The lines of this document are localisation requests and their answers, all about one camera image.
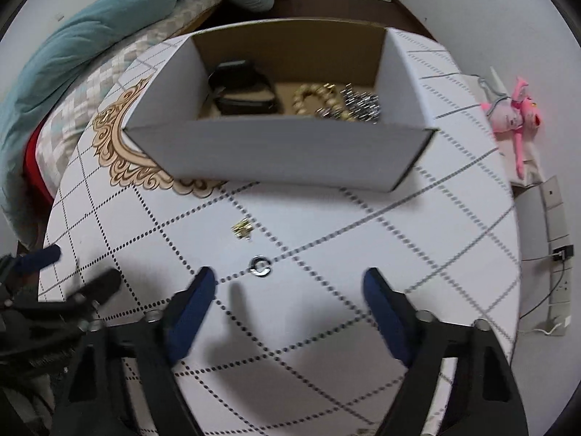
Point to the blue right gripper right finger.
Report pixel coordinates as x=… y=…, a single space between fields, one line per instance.
x=393 y=314

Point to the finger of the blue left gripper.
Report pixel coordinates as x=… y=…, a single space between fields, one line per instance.
x=97 y=292
x=36 y=261

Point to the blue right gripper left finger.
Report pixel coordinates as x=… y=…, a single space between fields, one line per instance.
x=186 y=312

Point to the black ring earring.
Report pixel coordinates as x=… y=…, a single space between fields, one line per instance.
x=260 y=266

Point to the silver pendant charm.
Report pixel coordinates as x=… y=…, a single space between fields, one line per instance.
x=324 y=112

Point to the red cloth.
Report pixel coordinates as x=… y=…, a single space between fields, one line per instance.
x=35 y=184

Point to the patterned white tablecloth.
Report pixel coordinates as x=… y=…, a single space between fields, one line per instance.
x=297 y=352

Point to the black plug adapter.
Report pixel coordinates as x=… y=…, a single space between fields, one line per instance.
x=563 y=253

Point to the teal quilted blanket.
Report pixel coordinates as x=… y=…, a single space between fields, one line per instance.
x=53 y=68

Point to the white cardboard box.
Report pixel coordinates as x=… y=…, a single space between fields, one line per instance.
x=238 y=102

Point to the pink panther plush toy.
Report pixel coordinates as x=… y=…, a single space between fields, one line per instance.
x=512 y=115

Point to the cloth covered side box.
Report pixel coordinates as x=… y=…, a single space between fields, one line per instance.
x=534 y=173

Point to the white wall socket strip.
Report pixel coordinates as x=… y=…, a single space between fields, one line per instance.
x=560 y=273

